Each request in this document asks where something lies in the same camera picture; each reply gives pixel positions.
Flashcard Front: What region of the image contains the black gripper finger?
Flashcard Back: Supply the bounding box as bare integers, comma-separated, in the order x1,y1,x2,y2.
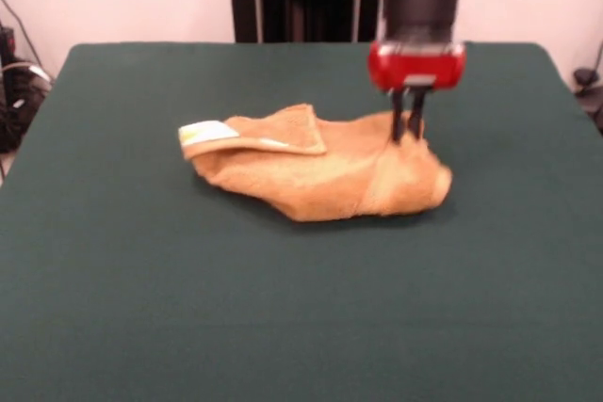
388,88,407,145
407,87,429,140

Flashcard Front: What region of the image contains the black cable bundle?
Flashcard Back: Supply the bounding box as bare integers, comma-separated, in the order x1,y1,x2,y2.
0,60,53,154

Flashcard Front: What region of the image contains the dark green tablecloth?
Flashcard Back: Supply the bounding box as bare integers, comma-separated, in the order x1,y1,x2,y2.
0,41,603,402

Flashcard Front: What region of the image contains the orange terry towel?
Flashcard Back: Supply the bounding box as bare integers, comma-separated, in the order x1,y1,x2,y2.
177,103,454,223

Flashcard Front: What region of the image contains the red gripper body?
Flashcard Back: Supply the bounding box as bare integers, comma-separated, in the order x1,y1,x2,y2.
367,39,468,92

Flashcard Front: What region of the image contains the thin grey cable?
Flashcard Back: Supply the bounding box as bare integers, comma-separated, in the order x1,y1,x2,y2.
0,0,46,73

